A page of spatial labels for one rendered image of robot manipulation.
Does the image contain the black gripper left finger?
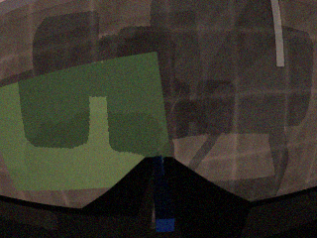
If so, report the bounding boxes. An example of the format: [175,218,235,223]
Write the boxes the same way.
[0,158,155,238]

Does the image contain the dark blue pin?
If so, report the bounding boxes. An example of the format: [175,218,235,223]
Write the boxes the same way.
[154,156,174,233]

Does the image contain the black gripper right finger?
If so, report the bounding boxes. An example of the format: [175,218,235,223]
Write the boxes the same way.
[162,158,317,238]

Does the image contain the green tray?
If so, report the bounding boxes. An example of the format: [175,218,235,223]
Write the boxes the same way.
[0,52,170,190]

